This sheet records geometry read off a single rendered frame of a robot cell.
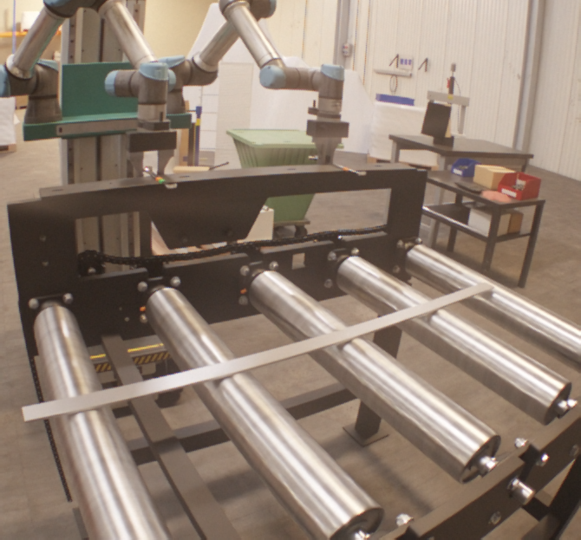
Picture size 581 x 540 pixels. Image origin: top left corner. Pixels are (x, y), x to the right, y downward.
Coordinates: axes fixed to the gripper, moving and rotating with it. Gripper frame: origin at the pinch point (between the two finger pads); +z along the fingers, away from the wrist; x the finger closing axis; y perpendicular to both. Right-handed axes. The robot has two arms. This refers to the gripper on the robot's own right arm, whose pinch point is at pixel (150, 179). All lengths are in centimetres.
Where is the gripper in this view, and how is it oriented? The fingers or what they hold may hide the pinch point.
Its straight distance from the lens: 133.2
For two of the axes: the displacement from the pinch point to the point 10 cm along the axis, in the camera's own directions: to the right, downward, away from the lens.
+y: -5.1, -3.5, 7.9
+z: -0.7, 9.3, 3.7
